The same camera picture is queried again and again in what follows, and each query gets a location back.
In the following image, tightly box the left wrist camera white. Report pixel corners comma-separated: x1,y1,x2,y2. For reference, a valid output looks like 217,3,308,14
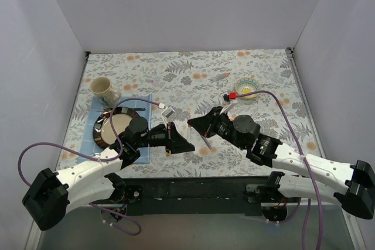
161,106,175,122

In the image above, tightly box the blue checked cloth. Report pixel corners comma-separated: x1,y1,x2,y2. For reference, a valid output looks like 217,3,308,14
80,98,152,156

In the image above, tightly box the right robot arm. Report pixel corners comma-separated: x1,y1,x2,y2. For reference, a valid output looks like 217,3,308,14
188,107,374,220

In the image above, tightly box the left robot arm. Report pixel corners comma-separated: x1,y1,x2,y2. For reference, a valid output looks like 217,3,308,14
22,117,195,231

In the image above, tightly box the purple cable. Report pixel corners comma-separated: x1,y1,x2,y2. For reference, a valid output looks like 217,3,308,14
17,95,165,188
234,90,325,250
263,198,311,224
90,201,142,235

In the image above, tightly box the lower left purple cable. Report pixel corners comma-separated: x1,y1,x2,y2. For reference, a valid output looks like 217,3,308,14
90,201,142,235

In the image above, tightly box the grey orange marker pen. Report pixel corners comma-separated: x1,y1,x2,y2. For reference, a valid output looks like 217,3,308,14
212,72,230,82

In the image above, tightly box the purple marker pen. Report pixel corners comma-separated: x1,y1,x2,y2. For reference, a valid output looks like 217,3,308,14
202,136,212,149

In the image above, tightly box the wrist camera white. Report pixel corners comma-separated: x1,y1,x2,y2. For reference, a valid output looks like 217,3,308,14
220,92,238,114
161,106,175,122

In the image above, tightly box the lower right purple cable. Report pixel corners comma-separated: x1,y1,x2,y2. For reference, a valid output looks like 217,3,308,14
263,198,311,224

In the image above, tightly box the beige ceramic mug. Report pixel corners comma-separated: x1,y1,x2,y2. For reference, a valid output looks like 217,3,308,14
90,77,121,108

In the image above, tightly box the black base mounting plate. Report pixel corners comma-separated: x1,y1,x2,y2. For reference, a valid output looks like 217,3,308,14
117,177,302,218

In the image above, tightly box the yellow patterned bowl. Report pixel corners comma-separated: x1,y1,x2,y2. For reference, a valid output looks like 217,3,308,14
234,77,260,100

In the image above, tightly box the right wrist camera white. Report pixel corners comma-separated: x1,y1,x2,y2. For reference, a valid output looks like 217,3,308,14
220,92,238,114

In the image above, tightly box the aluminium frame rail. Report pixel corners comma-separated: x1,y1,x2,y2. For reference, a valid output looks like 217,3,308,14
261,198,367,249

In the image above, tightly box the floral tablecloth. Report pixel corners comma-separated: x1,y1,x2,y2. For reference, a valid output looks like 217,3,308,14
57,49,321,178

